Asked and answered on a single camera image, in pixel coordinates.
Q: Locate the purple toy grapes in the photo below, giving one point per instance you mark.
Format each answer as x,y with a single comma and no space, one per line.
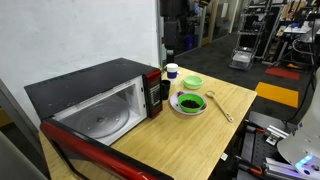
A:
180,93

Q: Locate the dark green bowl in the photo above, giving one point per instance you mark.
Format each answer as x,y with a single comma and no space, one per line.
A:
190,104

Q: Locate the red and black microwave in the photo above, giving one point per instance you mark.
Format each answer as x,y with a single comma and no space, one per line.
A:
83,80

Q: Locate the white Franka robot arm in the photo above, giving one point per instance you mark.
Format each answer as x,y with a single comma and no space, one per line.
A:
300,140

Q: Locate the glass microwave turntable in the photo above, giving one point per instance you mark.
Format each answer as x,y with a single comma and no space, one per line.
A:
96,120

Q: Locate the black cup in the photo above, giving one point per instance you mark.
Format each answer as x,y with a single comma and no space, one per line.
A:
165,90

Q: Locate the white paper cup, blue sleeve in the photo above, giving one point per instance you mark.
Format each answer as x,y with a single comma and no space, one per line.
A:
172,70

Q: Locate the wooden spoon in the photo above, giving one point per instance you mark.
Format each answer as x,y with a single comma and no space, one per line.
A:
221,106

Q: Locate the orange and black clamp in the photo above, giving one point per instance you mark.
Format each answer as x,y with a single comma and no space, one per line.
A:
256,129
250,168

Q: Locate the black perforated breadboard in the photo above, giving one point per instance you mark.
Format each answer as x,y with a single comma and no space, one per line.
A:
260,146

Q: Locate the silver aluminium bracket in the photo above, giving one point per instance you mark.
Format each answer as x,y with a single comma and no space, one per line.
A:
280,165
276,135

